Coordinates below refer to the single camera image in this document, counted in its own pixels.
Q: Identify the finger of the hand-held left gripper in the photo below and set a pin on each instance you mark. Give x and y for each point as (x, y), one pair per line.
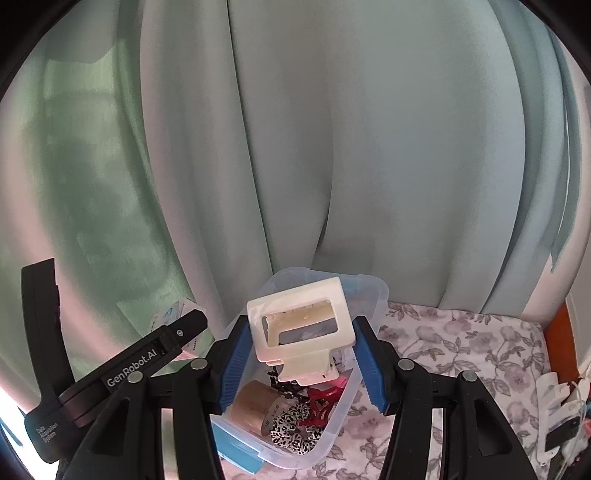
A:
(182, 330)

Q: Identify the pink hair curler clip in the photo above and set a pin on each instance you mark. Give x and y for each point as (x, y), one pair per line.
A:
(340, 382)

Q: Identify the brown packing tape roll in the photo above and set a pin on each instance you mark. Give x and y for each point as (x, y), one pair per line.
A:
(251, 401)

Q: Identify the leopard print scrunchie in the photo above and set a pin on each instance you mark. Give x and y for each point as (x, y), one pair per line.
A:
(288, 427)

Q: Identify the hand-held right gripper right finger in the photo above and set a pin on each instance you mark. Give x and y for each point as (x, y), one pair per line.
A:
(371, 369)

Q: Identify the pale green curtain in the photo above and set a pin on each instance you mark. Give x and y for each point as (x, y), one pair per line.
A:
(369, 138)

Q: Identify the blue plastic lid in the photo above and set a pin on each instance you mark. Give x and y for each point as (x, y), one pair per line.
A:
(235, 452)

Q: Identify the small white cardboard box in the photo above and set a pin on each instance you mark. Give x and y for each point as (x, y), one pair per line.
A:
(171, 316)

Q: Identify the red hair claw clip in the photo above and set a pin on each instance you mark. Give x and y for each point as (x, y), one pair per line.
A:
(318, 406)

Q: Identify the black flower headband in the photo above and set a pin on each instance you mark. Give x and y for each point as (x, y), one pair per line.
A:
(284, 387)

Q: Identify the cream square hair claw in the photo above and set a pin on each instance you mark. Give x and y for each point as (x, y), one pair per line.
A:
(300, 355)

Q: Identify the clear plastic container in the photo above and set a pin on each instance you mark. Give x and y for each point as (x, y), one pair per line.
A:
(332, 429)

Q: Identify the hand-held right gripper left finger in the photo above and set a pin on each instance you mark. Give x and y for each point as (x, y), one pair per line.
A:
(233, 364)

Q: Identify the orange wooden board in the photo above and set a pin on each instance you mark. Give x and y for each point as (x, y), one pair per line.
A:
(561, 341)

